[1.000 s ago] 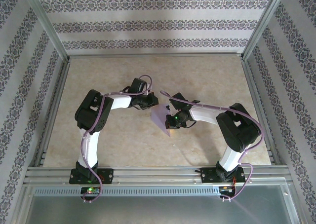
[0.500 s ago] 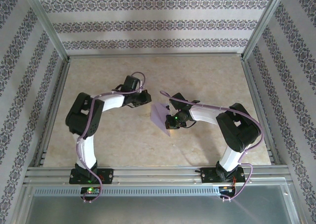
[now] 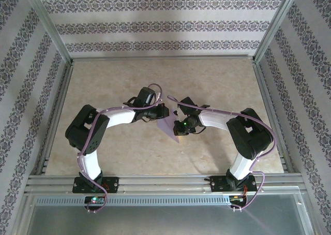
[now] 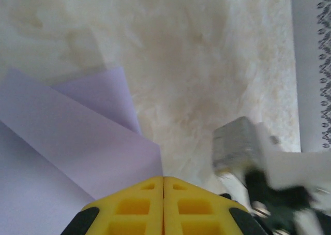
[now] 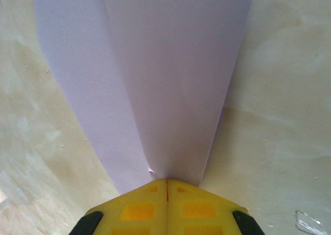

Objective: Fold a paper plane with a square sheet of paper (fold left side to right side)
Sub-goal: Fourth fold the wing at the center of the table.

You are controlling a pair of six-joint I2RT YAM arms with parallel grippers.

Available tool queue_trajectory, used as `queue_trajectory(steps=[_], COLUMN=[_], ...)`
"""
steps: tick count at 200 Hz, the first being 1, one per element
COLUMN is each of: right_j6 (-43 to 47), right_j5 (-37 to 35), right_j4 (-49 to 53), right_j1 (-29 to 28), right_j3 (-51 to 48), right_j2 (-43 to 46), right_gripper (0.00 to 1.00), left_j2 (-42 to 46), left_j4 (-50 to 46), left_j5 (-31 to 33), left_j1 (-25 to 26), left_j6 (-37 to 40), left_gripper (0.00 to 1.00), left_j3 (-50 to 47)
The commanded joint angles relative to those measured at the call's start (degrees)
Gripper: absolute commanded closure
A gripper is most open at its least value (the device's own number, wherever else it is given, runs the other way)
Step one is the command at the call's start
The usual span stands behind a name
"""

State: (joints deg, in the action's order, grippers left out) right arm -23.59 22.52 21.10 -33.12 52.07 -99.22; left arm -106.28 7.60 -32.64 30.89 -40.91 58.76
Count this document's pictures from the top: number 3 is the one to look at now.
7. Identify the grey metal panel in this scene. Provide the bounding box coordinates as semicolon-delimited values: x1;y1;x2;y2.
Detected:
19;193;316;235

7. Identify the circuit board with green light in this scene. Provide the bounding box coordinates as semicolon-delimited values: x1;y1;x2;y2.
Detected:
84;196;106;204

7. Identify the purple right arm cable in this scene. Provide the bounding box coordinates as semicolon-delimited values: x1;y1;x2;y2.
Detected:
167;95;279;211

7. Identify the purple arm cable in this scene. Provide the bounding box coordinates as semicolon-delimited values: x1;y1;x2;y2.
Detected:
167;95;279;211
77;83;163;214

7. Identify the aluminium table edge rail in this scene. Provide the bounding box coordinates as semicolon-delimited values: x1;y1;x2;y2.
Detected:
70;54;257;63
33;61;76;175
252;60;295;173

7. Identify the aluminium mounting rail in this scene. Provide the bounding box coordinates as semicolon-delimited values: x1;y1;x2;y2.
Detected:
24;174;303;194

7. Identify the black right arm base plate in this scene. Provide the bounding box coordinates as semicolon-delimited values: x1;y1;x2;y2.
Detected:
210;175;257;193

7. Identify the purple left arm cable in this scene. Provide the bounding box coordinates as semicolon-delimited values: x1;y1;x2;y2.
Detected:
77;83;163;214

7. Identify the grey slotted cable duct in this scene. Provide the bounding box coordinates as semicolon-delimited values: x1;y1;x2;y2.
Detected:
35;195;231;207

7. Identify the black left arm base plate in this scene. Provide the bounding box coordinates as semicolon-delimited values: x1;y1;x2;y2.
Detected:
72;176;119;194

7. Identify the aluminium frame post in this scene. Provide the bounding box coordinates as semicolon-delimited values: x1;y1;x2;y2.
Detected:
252;0;303;64
22;0;74;65

